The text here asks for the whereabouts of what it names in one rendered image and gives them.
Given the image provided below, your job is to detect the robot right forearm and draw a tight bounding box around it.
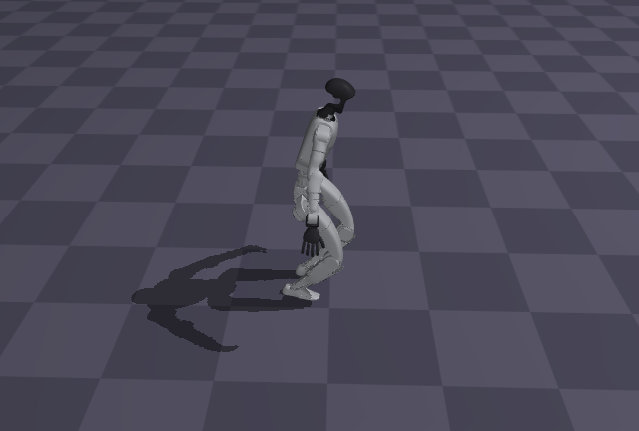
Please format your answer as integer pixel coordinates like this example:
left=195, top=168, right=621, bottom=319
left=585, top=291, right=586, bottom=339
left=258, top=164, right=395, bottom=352
left=306, top=171, right=323, bottom=224

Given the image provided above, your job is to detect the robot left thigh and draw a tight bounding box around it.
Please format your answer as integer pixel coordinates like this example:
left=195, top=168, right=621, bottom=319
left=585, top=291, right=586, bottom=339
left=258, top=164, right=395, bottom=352
left=320, top=176, right=354, bottom=241

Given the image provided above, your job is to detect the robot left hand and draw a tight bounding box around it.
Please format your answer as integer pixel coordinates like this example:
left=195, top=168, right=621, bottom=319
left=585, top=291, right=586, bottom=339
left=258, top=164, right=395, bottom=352
left=319, top=159, right=328, bottom=178

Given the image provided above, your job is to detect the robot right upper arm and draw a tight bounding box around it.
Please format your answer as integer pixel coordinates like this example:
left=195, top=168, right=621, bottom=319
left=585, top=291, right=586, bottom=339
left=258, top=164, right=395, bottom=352
left=307, top=124, right=331, bottom=180

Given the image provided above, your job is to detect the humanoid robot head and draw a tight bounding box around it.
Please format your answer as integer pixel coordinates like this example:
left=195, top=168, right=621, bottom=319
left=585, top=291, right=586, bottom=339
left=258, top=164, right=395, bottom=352
left=317, top=78, right=355, bottom=121

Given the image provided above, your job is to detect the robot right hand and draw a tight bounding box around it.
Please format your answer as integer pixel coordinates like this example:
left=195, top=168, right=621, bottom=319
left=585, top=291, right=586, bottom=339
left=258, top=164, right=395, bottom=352
left=302, top=215, right=325, bottom=257

